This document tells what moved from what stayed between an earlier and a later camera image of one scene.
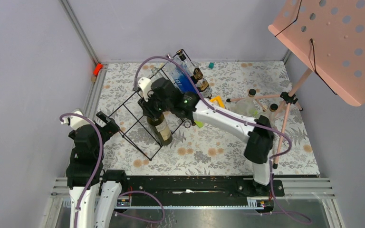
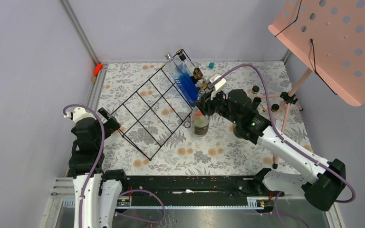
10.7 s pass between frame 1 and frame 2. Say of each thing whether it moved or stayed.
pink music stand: stayed
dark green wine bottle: moved
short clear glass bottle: moved
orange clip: stayed
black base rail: stayed
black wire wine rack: stayed
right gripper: moved
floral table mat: stayed
